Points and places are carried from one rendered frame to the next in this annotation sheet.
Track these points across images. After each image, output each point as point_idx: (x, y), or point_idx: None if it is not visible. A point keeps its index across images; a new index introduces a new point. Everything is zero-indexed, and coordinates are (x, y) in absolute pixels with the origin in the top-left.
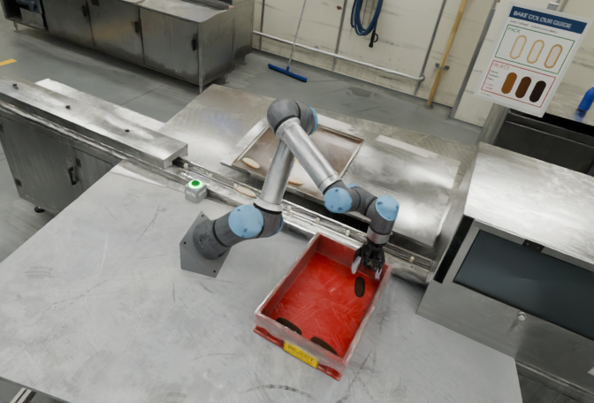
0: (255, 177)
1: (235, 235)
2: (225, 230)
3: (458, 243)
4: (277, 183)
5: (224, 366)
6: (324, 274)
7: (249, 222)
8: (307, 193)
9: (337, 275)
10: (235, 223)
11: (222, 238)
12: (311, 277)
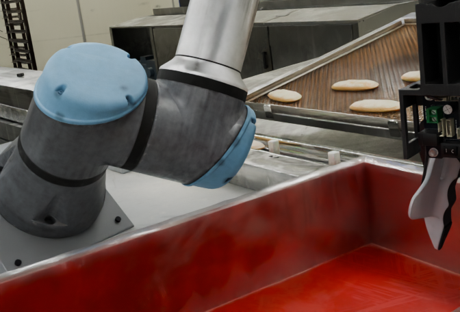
0: (282, 119)
1: (44, 118)
2: (29, 110)
3: None
4: None
5: None
6: (361, 293)
7: (85, 75)
8: (396, 120)
9: (412, 298)
10: (42, 75)
11: (27, 141)
12: (302, 297)
